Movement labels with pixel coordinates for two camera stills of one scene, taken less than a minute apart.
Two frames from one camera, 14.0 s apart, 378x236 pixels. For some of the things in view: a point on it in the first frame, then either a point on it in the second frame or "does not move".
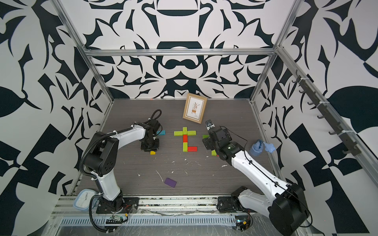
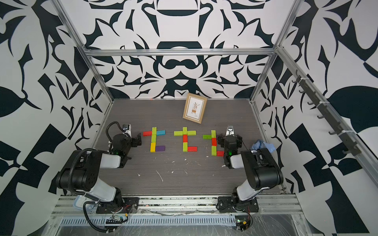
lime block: x=191 y=132 does not move
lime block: x=185 y=146 does not move
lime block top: x=178 y=133 does not move
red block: x=192 y=149 does not move
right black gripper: x=207 y=142 -> x=221 y=140
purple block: x=170 y=182 -> x=160 y=148
